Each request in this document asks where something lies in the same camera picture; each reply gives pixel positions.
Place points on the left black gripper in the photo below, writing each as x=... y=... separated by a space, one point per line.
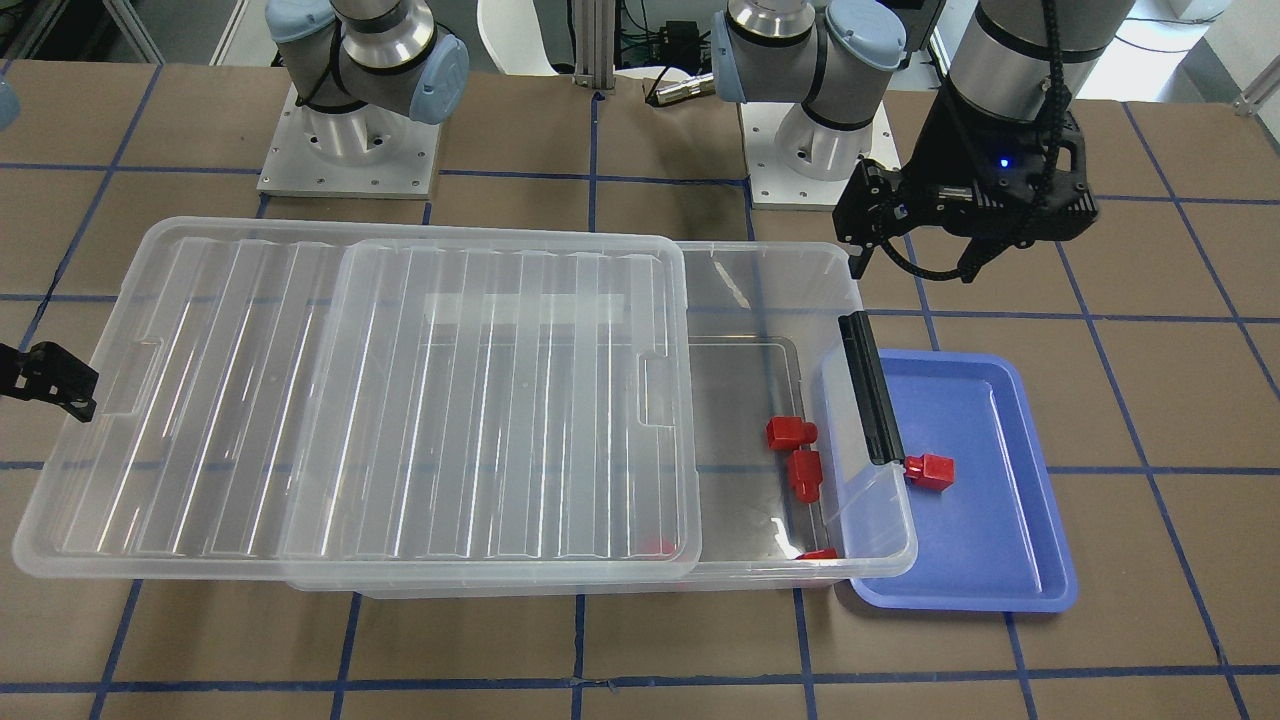
x=948 y=142

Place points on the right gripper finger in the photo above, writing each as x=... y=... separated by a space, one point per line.
x=50 y=373

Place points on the clear plastic box lid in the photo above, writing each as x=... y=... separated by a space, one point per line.
x=207 y=368

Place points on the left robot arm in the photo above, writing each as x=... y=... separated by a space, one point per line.
x=1016 y=58

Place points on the clear plastic storage box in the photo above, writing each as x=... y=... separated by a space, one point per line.
x=760 y=400

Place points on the blue plastic tray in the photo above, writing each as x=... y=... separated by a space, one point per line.
x=993 y=541

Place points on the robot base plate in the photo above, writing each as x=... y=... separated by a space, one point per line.
x=796 y=165
x=370 y=153

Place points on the black box latch handle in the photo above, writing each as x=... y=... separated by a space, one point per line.
x=878 y=421

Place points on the aluminium frame post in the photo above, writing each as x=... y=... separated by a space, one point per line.
x=594 y=41

